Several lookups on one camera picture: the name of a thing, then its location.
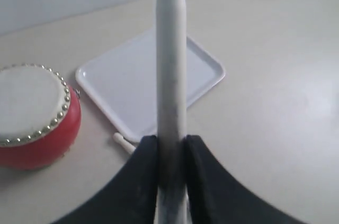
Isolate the wooden drumstick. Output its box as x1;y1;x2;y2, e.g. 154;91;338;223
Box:
156;0;187;223
112;132;136;155

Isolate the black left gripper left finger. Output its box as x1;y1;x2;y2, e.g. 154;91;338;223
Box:
56;136;158;223

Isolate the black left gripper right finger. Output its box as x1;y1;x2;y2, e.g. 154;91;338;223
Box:
185;135;299;223

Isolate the small red drum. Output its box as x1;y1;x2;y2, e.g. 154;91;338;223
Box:
1;64;81;170

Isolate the white plastic tray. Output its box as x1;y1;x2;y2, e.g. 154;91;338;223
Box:
75;28;226;143

